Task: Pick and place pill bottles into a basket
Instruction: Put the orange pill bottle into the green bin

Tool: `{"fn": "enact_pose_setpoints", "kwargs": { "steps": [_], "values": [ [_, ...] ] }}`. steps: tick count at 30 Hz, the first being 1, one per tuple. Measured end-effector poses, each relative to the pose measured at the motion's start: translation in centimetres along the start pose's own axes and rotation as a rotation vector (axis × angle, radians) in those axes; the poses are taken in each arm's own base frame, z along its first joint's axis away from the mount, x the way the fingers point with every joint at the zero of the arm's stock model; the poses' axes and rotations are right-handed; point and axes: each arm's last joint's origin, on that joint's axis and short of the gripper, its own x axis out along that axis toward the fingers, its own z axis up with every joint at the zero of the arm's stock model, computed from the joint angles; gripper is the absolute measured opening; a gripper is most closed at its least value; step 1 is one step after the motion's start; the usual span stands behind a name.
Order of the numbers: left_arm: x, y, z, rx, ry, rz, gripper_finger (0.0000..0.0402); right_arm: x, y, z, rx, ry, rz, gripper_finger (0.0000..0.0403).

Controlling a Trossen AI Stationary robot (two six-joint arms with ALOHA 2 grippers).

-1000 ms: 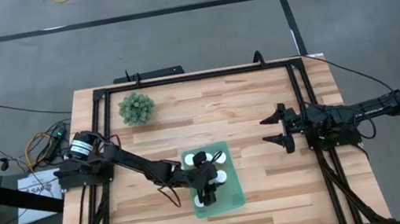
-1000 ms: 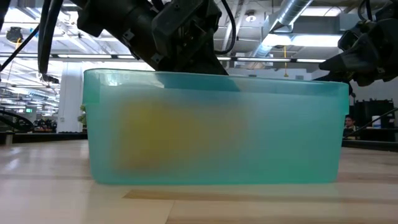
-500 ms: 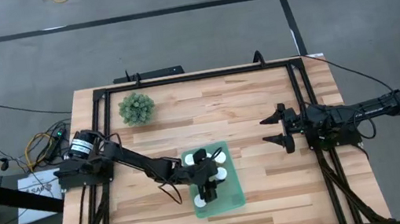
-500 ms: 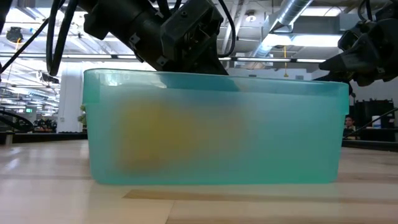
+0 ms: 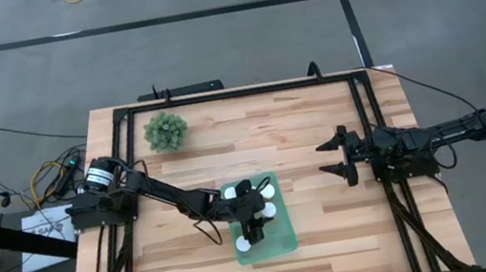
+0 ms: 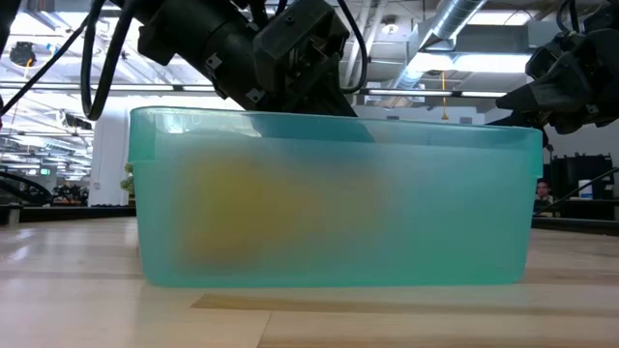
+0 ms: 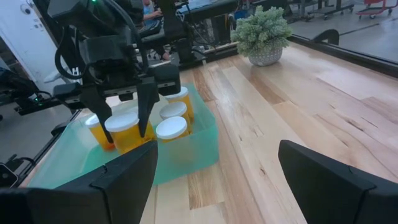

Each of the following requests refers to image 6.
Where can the white building column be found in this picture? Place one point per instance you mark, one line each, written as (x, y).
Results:
(109, 164)

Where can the potted green plant patterned pot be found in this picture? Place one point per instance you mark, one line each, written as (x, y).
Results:
(127, 181)

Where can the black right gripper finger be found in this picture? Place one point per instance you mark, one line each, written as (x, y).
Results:
(527, 99)
(529, 121)

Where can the round white ceiling fixture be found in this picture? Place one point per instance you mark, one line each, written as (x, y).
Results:
(390, 27)

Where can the black shelf unit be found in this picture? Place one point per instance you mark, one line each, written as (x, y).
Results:
(602, 179)

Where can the translucent teal plastic bin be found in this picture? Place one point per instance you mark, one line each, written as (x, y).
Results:
(459, 217)

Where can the black aluminium table frame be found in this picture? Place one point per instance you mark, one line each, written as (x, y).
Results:
(72, 212)

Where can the slanted silver ceiling duct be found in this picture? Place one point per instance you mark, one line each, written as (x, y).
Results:
(450, 19)

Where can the yellow hanging pendant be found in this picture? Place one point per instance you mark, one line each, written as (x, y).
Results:
(444, 115)

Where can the rectangular ceiling light panel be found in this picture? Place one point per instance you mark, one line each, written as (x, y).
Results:
(474, 63)

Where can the white container blue label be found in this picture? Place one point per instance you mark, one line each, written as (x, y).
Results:
(585, 189)

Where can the long ceiling light strip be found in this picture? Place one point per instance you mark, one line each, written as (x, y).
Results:
(411, 92)

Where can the person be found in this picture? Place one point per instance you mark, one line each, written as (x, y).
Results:
(543, 191)

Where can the green exit sign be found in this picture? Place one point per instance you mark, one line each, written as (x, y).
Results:
(45, 171)

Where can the black ceiling-mounted device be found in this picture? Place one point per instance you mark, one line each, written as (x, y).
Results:
(77, 122)

